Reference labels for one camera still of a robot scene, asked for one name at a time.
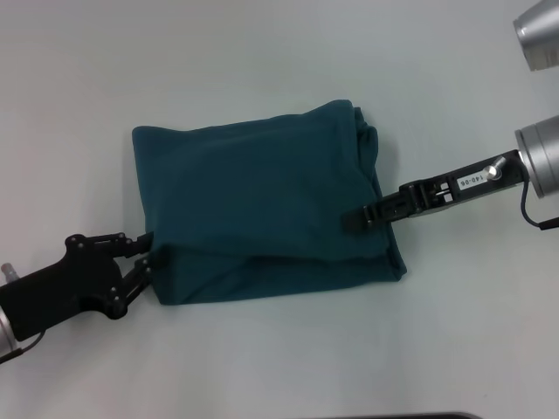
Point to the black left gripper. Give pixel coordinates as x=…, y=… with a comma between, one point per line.
x=65, y=283

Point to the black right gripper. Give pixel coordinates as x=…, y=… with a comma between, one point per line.
x=471, y=187

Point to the teal t-shirt with beige letters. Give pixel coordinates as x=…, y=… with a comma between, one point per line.
x=262, y=209

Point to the silver elbow plug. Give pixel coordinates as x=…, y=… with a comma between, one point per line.
x=495, y=170

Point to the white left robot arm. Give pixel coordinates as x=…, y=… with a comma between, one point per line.
x=6, y=331

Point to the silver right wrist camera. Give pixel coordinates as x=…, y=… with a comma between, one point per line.
x=537, y=35

